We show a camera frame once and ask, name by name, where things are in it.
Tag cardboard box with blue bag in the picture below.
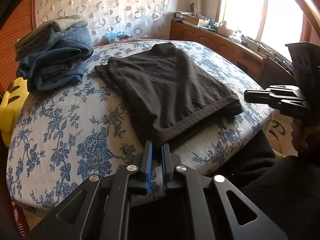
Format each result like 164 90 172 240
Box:
106 31 131 43

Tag yellow plush toy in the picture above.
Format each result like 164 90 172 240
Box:
0 77 29 148

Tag window with brown frame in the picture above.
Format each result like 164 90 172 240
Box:
217 0 319 60

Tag folded grey-green pants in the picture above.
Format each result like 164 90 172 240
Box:
15 15 88 62

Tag cardboard box on sideboard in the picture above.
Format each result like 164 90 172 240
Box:
185 15 209 27

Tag folded blue jeans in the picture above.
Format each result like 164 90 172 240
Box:
17 27 94 94

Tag black pants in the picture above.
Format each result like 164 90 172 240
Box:
95 43 243 150

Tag person's right hand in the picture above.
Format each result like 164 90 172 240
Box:
291 119 319 154

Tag white bottle on sideboard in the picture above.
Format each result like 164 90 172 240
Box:
218 21 230 37

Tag wooden sideboard cabinet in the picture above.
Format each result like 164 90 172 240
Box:
169 21 296 88

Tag circle-pattern sheer curtain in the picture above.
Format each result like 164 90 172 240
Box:
35 0 170 46

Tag blue floral bedspread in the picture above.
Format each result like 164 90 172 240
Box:
6 40 274 210

